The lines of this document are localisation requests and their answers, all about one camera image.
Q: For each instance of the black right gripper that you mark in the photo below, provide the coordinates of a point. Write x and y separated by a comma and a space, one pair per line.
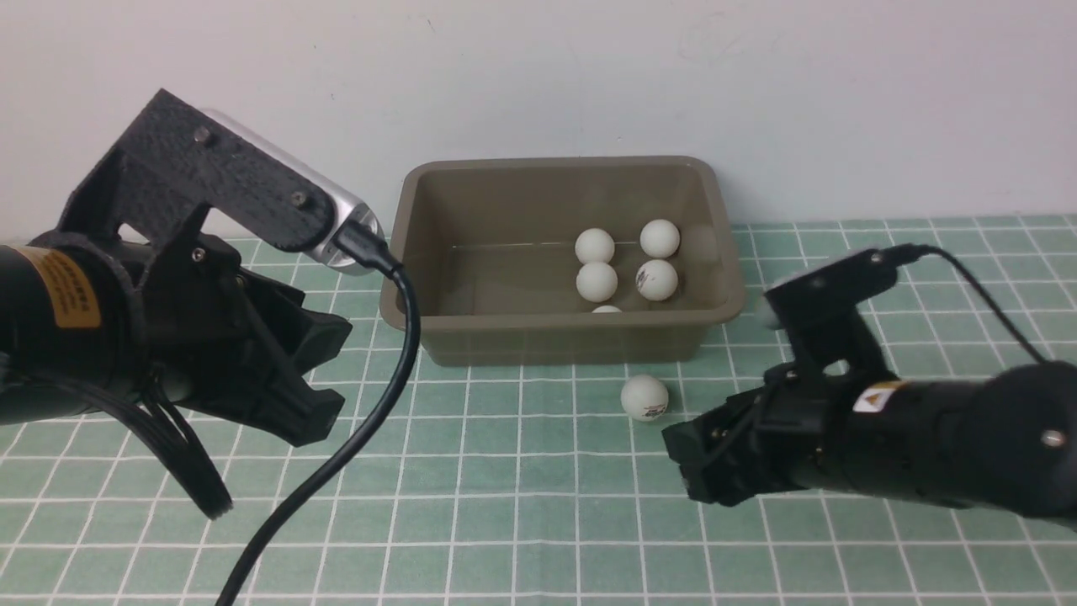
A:
775, 438

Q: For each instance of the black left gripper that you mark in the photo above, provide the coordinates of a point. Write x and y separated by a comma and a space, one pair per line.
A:
226, 342

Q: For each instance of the white ball logo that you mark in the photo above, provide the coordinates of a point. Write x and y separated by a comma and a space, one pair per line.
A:
644, 398

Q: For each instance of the white ball with logo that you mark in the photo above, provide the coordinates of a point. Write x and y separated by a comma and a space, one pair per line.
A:
656, 280

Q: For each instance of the plain white ball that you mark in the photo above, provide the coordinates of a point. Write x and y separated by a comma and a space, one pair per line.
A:
596, 282

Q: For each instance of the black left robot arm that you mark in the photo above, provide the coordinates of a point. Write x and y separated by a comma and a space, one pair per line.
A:
70, 319

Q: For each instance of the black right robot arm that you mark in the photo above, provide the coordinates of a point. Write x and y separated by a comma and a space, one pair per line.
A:
1005, 444

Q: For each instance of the white ball inside bin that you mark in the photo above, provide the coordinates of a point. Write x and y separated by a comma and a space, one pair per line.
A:
660, 238

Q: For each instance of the olive green plastic bin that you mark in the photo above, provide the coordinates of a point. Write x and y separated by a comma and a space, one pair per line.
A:
489, 246

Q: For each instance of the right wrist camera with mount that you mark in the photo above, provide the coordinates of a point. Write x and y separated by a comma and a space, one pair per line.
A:
817, 309

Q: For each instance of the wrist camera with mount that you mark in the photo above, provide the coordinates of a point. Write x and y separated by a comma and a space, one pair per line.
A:
175, 163
817, 309

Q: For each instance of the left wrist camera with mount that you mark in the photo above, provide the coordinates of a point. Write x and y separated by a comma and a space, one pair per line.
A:
175, 163

